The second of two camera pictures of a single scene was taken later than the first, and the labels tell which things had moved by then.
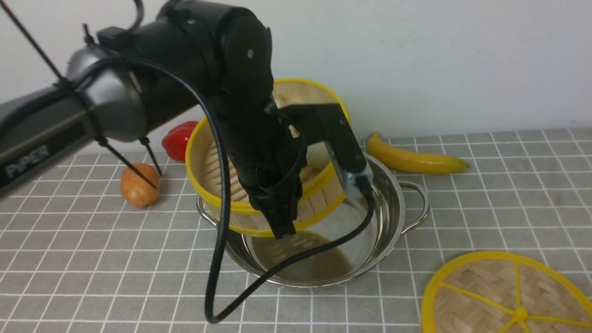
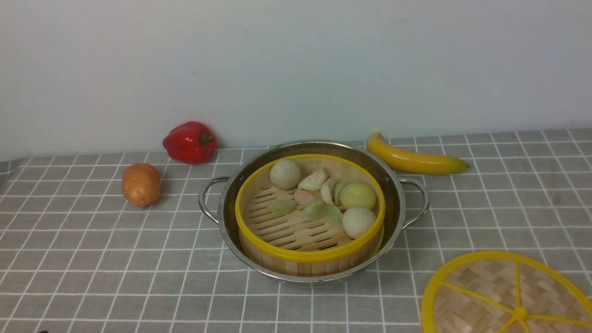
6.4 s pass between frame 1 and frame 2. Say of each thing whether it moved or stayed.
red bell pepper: stayed
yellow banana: stayed
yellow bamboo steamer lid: stayed
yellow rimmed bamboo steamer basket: moved
